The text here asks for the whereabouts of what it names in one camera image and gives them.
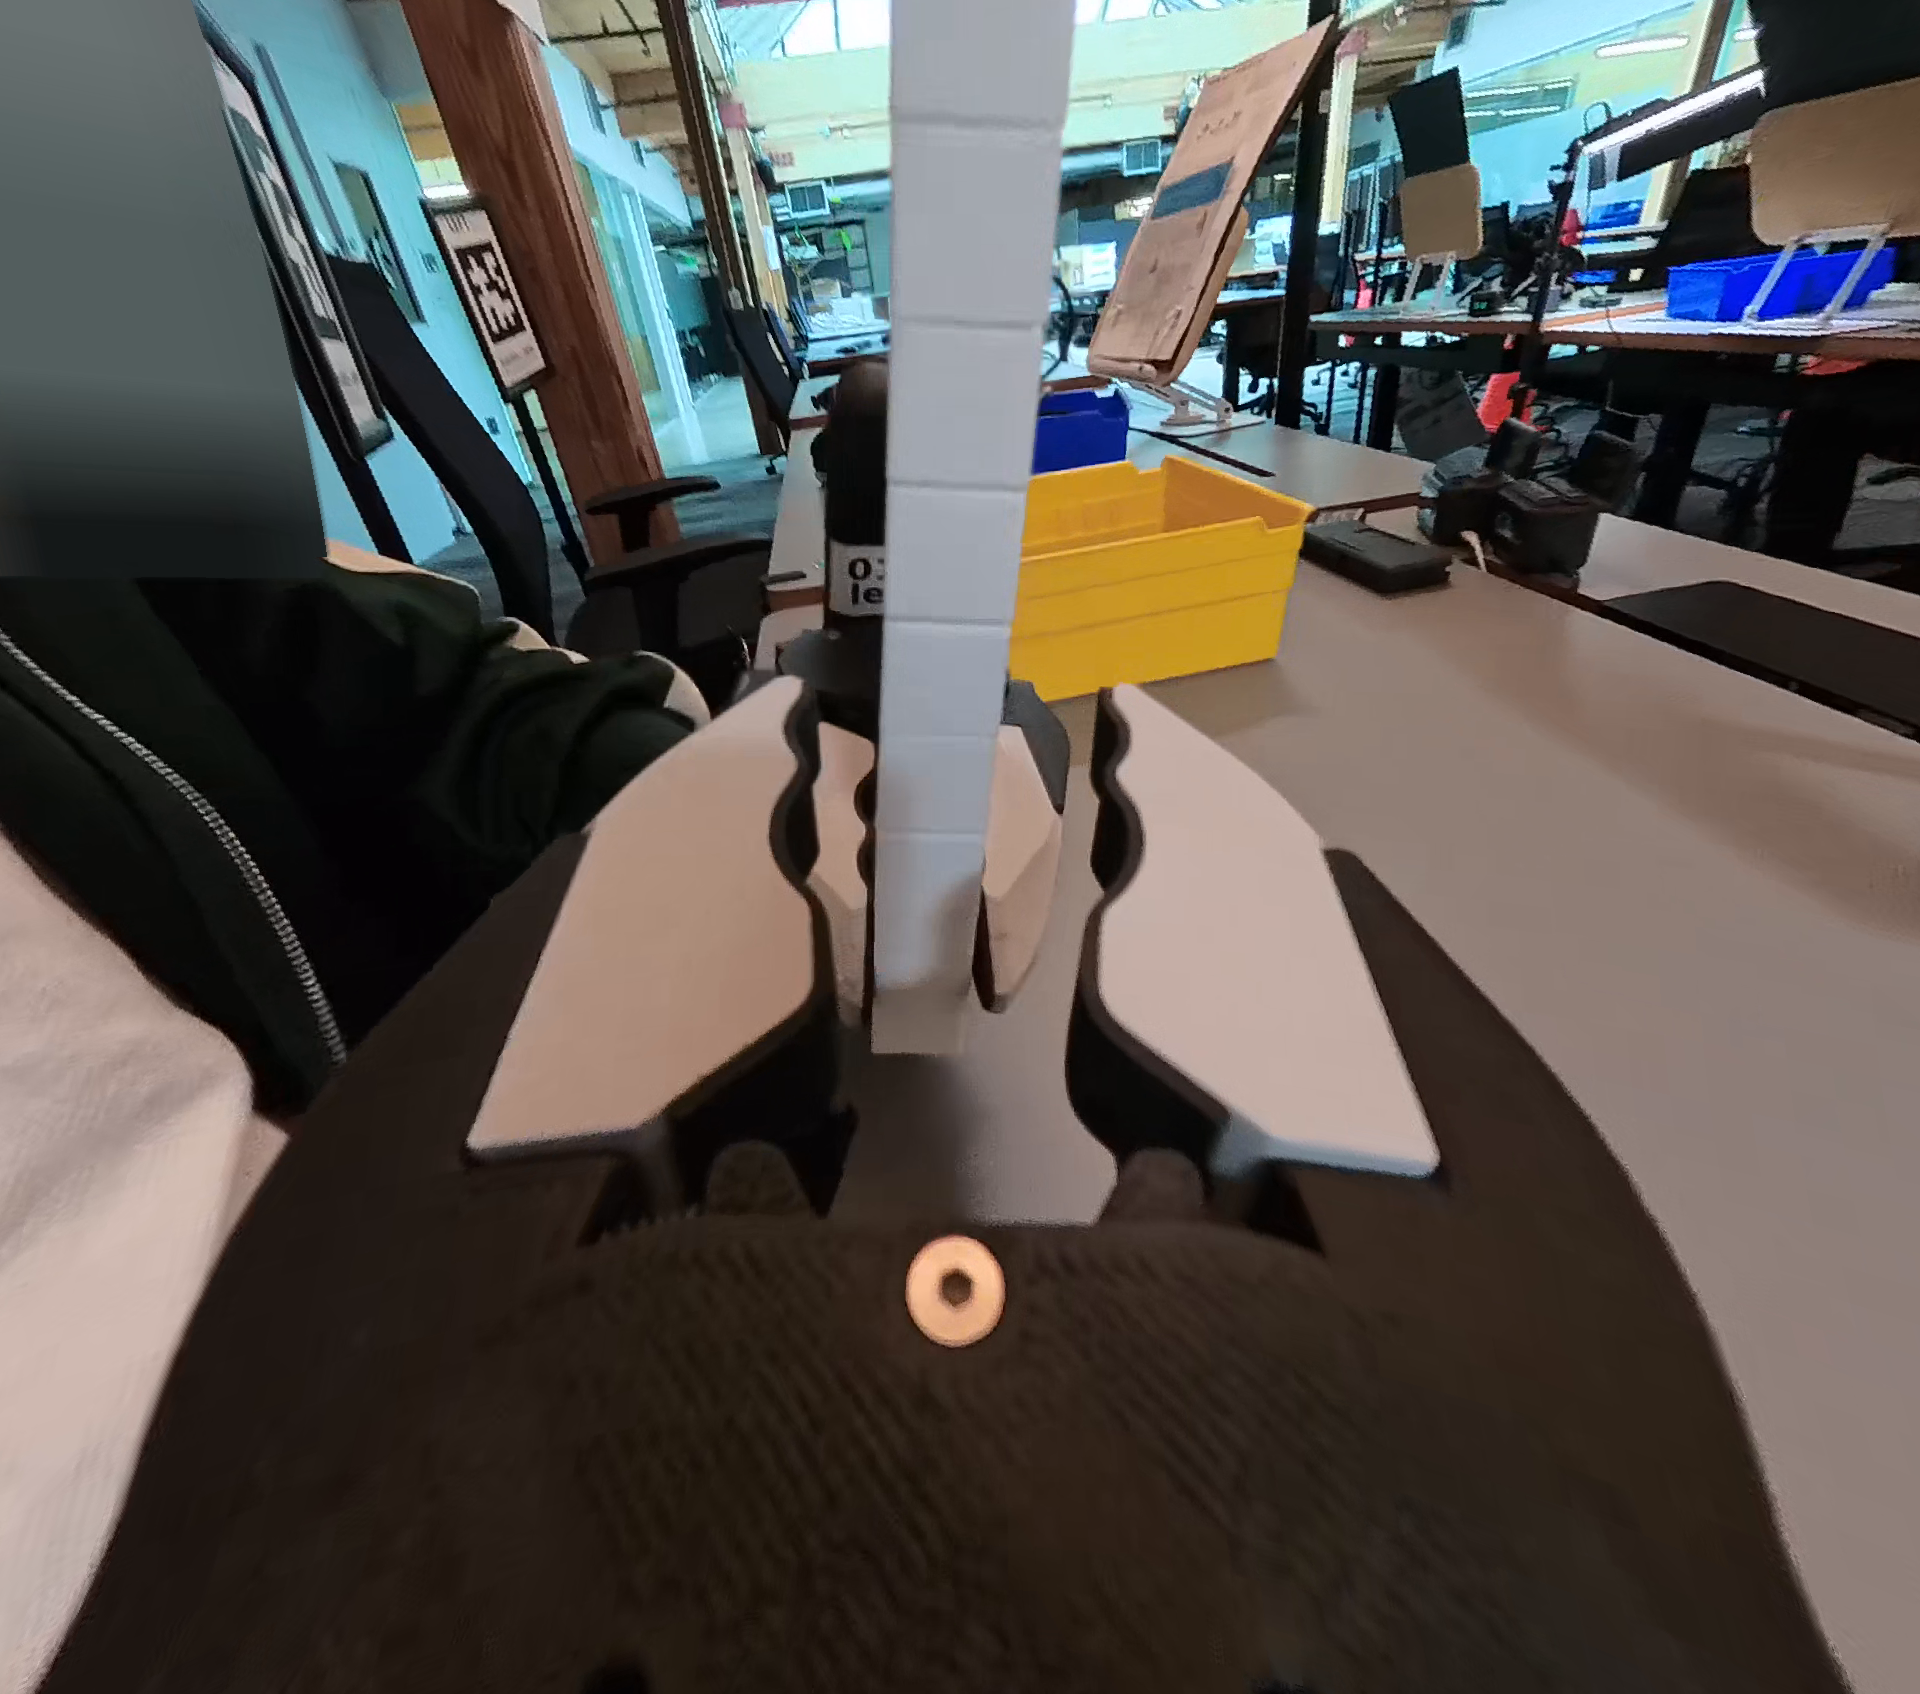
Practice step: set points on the cardboard sign board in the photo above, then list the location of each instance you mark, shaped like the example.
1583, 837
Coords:
1200, 224

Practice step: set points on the yellow plastic bin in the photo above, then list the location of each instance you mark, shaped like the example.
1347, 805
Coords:
1155, 569

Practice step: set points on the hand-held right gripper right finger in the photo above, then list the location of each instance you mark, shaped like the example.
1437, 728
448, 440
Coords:
1244, 974

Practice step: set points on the flat black case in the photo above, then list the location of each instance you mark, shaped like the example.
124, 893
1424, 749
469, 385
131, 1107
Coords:
1372, 556

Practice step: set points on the black pole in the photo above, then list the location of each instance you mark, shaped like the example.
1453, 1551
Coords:
1313, 148

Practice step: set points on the wooden pillar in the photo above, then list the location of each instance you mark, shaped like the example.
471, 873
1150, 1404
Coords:
480, 148

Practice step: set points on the blue plastic bin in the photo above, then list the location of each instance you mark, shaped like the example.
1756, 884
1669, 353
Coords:
1755, 287
1080, 426

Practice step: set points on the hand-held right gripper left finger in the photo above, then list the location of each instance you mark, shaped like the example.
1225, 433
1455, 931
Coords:
661, 959

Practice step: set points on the grey desk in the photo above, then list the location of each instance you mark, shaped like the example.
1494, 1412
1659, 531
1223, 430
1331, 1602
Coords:
1501, 898

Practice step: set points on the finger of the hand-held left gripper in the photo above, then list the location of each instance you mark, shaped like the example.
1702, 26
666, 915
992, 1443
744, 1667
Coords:
842, 855
1021, 868

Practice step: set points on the person's left forearm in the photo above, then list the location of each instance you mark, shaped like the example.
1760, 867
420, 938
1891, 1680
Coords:
494, 749

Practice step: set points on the black office chair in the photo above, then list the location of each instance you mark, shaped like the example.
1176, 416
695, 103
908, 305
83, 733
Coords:
450, 449

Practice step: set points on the black battery charger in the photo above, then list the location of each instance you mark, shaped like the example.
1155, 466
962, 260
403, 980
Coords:
1455, 495
1552, 517

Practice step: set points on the framed marker sign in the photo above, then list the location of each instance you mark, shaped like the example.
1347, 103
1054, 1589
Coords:
492, 293
285, 224

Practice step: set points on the long background workbench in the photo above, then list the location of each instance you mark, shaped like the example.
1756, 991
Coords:
1651, 333

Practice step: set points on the white segmented foam strip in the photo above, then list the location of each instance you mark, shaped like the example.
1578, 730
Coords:
961, 375

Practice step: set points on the black panel on cardboard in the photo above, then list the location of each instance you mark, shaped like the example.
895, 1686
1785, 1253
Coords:
1838, 74
1433, 148

